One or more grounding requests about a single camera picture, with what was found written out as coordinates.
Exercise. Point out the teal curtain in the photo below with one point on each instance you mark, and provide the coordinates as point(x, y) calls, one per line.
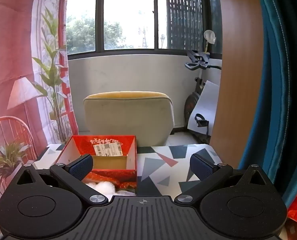
point(283, 80)

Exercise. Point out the white board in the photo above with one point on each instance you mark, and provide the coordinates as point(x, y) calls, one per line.
point(206, 100)

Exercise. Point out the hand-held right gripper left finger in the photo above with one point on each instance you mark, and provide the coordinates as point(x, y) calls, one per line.
point(81, 167)

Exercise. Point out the beige armchair with yellow top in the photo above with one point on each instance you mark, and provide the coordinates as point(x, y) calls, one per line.
point(128, 115)

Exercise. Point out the exercise bike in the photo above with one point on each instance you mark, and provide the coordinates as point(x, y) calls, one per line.
point(189, 105)

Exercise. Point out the geometric patterned tablecloth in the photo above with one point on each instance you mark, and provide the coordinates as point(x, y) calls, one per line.
point(163, 165)

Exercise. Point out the white plastic bag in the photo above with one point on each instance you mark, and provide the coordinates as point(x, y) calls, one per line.
point(210, 37)

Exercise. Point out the red cardboard box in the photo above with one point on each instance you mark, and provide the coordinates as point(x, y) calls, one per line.
point(83, 142)

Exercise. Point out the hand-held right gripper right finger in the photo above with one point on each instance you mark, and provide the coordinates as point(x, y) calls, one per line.
point(201, 167)

